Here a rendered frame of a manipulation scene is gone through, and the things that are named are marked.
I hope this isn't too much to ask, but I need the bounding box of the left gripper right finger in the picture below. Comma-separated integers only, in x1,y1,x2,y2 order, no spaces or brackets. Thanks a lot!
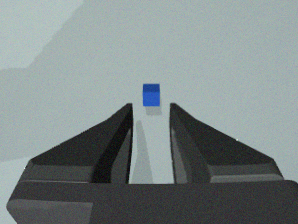
169,103,285,184

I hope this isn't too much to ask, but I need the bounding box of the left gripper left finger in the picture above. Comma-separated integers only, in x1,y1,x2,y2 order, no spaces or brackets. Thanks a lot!
18,103,133,184

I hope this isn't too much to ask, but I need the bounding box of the small blue block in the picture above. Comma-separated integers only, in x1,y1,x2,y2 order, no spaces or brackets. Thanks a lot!
143,84,160,106

